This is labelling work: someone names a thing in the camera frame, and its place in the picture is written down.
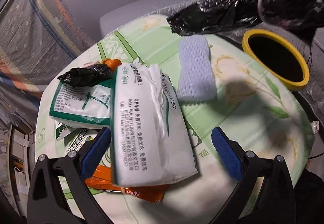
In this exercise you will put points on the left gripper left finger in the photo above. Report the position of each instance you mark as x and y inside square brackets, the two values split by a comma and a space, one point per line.
[46, 199]

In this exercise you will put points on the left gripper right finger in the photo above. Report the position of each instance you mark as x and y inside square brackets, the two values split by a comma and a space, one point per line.
[275, 202]

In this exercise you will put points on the white green tissue pack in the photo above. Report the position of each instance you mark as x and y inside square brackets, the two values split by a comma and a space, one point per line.
[82, 107]
[150, 144]

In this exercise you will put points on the small black plastic bag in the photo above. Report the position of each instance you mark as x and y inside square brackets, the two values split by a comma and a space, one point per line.
[87, 76]

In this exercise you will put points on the blue foam net sleeve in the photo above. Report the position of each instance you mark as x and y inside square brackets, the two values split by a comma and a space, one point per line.
[196, 82]

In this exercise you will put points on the small orange peel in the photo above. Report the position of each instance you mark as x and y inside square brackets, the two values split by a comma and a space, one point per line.
[112, 63]

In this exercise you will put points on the black trash bag liner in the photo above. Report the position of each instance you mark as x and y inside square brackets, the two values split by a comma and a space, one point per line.
[300, 17]

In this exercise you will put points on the green white snack packet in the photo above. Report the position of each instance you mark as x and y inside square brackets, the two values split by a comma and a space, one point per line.
[68, 138]

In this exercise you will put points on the yellow rim trash bin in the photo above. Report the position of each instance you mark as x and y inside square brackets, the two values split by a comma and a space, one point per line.
[278, 56]

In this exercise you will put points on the low white tv cabinet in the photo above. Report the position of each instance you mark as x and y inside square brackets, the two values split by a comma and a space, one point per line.
[21, 162]

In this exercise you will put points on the green floral table cloth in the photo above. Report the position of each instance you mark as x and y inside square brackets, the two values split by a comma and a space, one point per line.
[252, 107]

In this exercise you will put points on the striped grey hanging sheet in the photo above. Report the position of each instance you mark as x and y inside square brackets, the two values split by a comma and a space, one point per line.
[38, 39]

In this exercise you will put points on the grey sofa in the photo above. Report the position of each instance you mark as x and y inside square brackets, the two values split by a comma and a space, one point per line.
[125, 14]

